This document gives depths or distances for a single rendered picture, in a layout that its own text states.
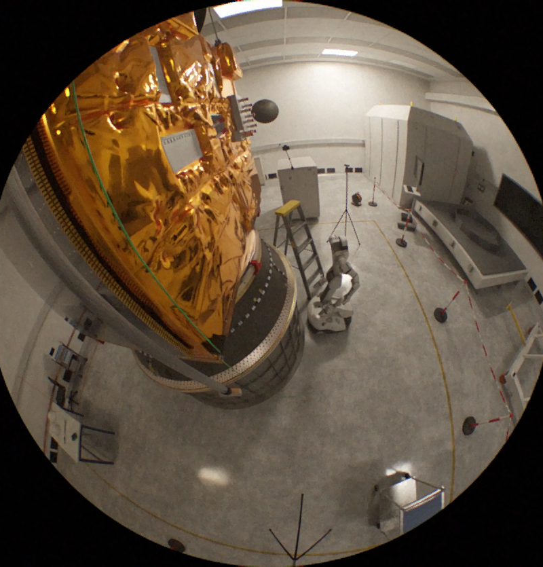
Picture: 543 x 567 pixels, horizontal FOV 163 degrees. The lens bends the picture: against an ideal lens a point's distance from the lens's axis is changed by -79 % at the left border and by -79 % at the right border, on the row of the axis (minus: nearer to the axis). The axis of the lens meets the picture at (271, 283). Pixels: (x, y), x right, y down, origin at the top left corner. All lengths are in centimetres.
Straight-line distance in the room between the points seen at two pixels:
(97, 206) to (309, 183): 456
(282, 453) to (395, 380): 179
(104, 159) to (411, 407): 335
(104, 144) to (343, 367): 295
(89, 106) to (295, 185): 453
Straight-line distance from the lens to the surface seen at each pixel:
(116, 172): 57
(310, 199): 496
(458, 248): 496
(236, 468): 294
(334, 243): 203
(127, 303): 65
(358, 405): 276
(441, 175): 723
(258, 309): 155
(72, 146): 55
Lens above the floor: 268
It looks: 47 degrees down
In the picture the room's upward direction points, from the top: 15 degrees counter-clockwise
